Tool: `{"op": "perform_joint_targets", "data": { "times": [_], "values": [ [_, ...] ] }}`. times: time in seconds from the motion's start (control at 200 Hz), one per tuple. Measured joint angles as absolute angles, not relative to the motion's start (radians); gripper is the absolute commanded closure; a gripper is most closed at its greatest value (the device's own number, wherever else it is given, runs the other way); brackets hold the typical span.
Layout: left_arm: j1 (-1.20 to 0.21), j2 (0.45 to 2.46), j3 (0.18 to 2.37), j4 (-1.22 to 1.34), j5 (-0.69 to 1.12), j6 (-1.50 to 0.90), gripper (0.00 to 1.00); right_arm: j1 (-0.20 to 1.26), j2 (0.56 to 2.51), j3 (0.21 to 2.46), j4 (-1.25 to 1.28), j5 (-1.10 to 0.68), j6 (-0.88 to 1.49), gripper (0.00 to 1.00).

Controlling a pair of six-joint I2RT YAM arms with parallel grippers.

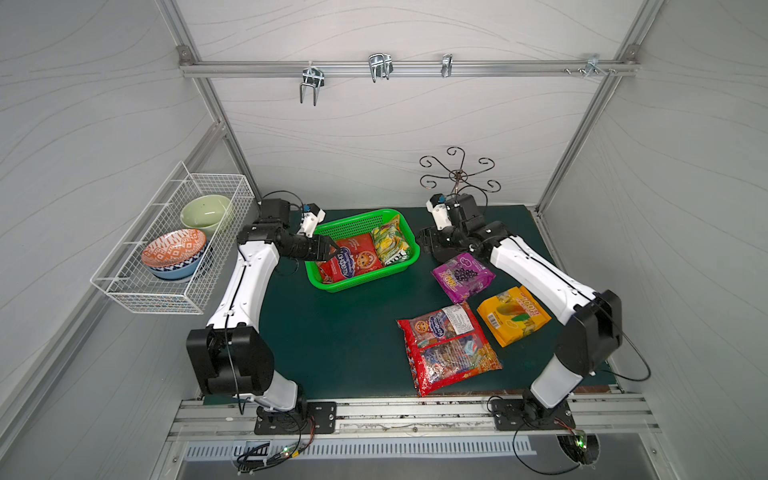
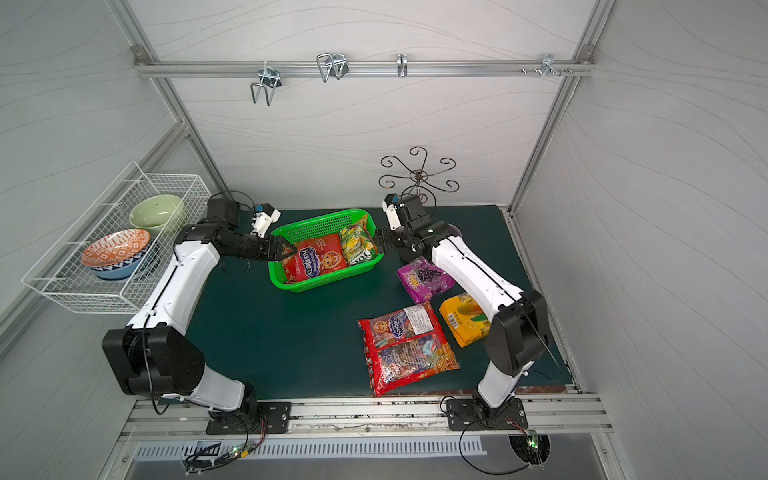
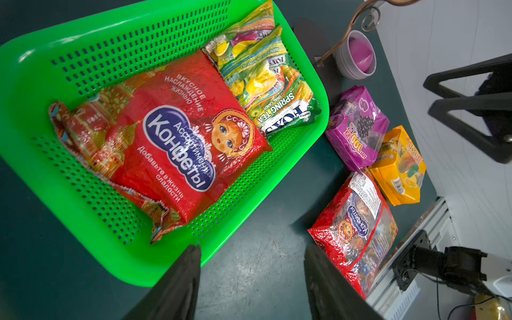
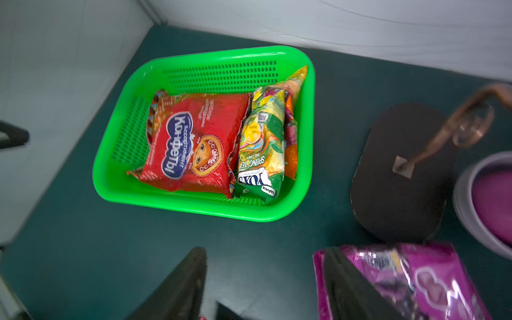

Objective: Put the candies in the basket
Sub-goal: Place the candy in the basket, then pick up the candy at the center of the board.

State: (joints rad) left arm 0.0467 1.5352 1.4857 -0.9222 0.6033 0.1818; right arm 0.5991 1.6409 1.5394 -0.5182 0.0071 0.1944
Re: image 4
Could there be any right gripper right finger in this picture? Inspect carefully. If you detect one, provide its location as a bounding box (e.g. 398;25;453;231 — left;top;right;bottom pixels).
323;247;403;319

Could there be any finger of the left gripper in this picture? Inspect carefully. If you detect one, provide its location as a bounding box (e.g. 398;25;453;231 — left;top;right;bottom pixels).
1;121;30;149

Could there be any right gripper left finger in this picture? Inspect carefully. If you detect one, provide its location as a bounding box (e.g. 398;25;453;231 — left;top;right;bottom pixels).
127;247;207;319

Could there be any purple snack bag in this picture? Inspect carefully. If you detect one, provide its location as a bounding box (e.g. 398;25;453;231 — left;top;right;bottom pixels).
313;243;491;319

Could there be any green plastic basket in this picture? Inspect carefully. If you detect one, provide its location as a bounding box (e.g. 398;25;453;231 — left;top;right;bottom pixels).
93;45;315;222

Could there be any red cookie bag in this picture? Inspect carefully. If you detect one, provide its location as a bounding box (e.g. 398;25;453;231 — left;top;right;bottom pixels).
127;90;252;199

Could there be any green Fox's candy bag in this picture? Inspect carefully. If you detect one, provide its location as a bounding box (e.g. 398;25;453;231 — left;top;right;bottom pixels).
235;87;285;204

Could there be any orange Fox's candy bag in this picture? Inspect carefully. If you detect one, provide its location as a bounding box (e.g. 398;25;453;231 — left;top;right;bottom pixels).
279;65;309;180

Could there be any black metal mug tree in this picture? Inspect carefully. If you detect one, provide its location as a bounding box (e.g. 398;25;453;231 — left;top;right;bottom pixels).
350;83;511;243

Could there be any purple small bowl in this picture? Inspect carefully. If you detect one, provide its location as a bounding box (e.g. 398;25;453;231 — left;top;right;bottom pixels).
453;151;511;260

